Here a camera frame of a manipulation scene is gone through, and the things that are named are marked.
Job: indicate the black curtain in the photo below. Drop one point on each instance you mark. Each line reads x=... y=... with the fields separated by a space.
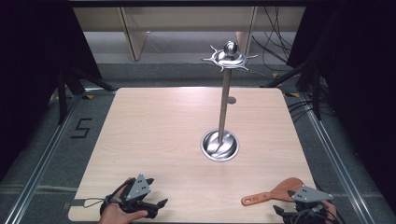
x=361 y=77
x=31 y=62

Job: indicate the person's left hand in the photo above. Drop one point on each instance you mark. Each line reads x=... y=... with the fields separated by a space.
x=115 y=215

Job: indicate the steel utensil hook stand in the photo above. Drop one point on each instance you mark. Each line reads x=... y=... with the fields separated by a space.
x=224 y=102

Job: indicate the wooden spatula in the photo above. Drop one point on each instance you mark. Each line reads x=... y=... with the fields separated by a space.
x=281 y=190

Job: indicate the black metal stand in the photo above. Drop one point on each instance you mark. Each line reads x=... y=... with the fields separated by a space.
x=316 y=93
x=62 y=96

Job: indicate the aluminium rail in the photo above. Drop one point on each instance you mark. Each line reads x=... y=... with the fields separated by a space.
x=37 y=174
x=339 y=168

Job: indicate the yellow black tape marker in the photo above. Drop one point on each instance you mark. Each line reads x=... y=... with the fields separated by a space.
x=275 y=75
x=292 y=94
x=89 y=96

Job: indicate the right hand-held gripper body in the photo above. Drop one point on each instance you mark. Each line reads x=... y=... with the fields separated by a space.
x=311 y=195

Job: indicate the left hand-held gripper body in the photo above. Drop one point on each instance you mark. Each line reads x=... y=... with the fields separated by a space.
x=138 y=189

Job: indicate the person's right hand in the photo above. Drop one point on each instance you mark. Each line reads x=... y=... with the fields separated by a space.
x=330 y=210

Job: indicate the light wooden cabinet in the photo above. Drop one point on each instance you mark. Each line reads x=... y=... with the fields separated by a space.
x=134 y=28

